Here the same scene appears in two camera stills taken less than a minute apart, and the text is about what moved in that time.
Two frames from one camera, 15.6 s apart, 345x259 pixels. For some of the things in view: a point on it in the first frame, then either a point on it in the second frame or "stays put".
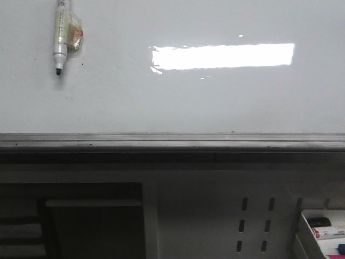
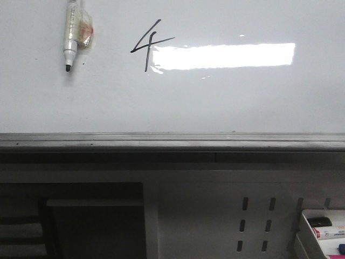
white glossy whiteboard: (176, 66) stays put
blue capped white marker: (341, 249) stays put
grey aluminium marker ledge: (173, 142) stays put
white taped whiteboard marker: (69, 33) -> (79, 31)
